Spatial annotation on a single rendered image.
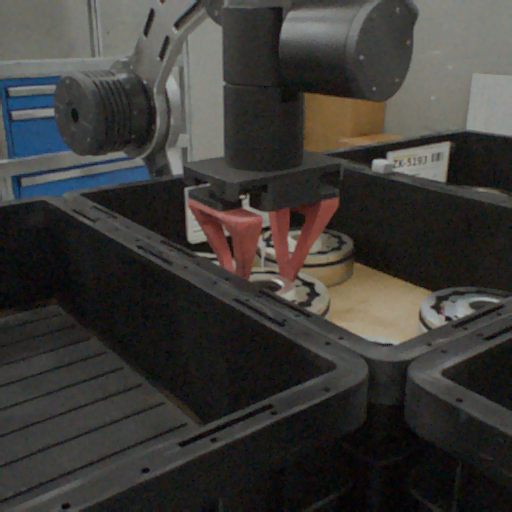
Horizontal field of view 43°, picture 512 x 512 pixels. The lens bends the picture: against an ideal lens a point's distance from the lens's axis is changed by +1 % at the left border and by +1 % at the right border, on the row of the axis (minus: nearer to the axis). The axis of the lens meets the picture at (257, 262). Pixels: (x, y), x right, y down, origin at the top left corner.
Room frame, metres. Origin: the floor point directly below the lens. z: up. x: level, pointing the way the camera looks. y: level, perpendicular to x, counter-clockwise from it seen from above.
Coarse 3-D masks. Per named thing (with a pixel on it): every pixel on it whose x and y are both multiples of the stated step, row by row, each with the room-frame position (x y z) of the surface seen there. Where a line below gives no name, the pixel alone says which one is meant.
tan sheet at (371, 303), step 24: (360, 264) 0.66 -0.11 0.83; (336, 288) 0.59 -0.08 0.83; (360, 288) 0.59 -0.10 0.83; (384, 288) 0.59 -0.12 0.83; (408, 288) 0.59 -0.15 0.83; (336, 312) 0.54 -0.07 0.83; (360, 312) 0.54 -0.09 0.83; (384, 312) 0.54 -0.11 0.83; (408, 312) 0.54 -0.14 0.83; (384, 336) 0.49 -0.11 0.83; (408, 336) 0.49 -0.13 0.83
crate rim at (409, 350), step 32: (96, 192) 0.59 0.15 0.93; (448, 192) 0.58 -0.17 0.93; (128, 224) 0.48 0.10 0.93; (192, 256) 0.41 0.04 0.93; (256, 288) 0.35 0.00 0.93; (320, 320) 0.31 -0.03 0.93; (480, 320) 0.31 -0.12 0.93; (384, 352) 0.28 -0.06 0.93; (416, 352) 0.28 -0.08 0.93; (384, 384) 0.27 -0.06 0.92
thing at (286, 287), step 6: (252, 276) 0.48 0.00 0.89; (258, 276) 0.48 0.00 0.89; (264, 276) 0.48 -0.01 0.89; (270, 276) 0.48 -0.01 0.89; (276, 276) 0.48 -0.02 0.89; (258, 282) 0.48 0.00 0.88; (264, 282) 0.48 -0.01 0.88; (270, 282) 0.48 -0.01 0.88; (276, 282) 0.48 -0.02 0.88; (282, 282) 0.47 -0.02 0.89; (288, 282) 0.47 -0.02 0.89; (282, 288) 0.46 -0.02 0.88; (288, 288) 0.46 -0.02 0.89; (282, 294) 0.45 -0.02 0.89; (288, 294) 0.45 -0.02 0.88
